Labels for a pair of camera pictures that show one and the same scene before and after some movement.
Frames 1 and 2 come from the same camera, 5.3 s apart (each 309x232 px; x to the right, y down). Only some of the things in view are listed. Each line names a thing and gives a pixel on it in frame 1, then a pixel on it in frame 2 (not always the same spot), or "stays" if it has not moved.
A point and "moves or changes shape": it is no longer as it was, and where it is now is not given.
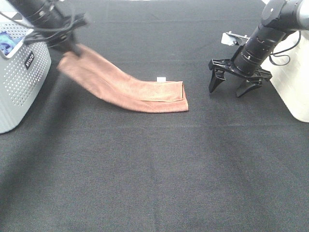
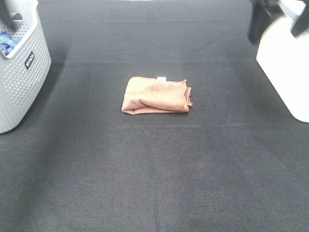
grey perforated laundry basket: [22, 73] stays
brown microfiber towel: [109, 85] moves or changes shape
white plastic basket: [288, 65] stays
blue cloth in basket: [7, 43] stays
